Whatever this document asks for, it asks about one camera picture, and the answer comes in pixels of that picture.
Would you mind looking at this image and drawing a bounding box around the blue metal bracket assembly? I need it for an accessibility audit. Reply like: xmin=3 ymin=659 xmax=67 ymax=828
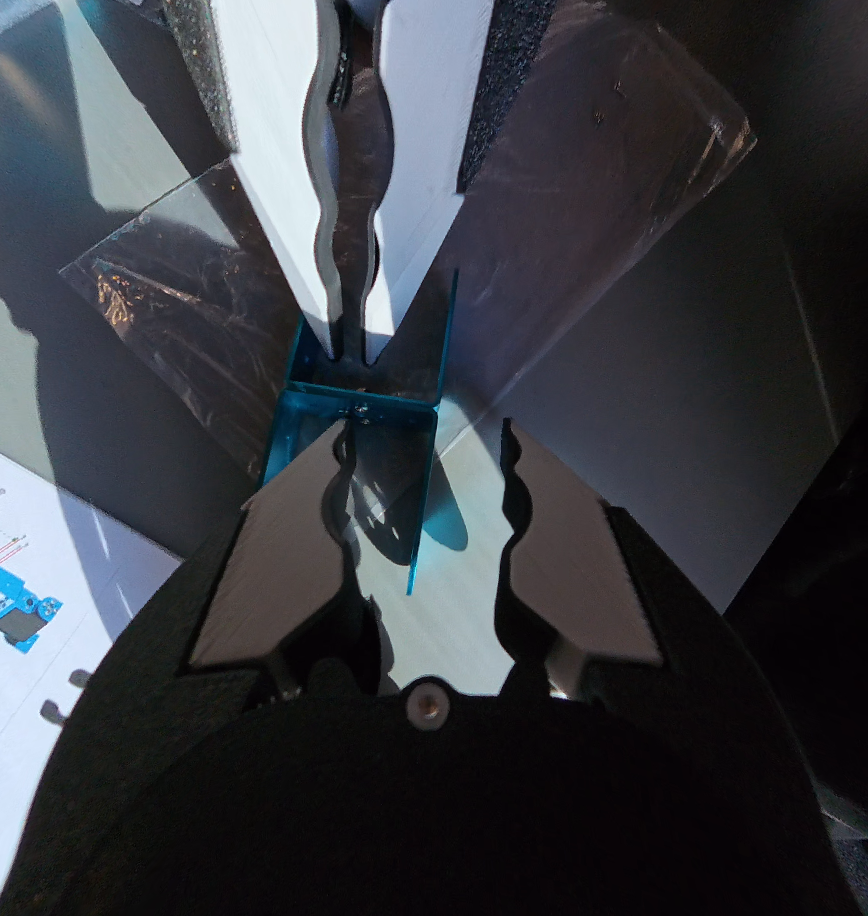
xmin=263 ymin=270 xmax=471 ymax=599

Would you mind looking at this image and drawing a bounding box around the large clear plastic bag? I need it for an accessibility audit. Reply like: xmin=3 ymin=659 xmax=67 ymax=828
xmin=434 ymin=0 xmax=757 ymax=409

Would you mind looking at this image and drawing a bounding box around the white instruction sheet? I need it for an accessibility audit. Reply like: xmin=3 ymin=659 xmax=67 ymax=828
xmin=0 ymin=441 xmax=185 ymax=916

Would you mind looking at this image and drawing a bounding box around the small clear plastic bag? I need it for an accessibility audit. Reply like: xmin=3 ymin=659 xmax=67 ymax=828
xmin=60 ymin=158 xmax=313 ymax=480

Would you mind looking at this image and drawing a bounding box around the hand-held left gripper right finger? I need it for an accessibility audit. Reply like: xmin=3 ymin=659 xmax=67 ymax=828
xmin=495 ymin=418 xmax=667 ymax=702

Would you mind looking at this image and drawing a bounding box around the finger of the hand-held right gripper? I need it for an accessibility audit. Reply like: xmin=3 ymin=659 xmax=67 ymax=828
xmin=356 ymin=0 xmax=495 ymax=359
xmin=210 ymin=0 xmax=371 ymax=359

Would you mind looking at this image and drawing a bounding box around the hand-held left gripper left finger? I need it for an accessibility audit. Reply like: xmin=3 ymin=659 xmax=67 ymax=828
xmin=188 ymin=427 xmax=356 ymax=674

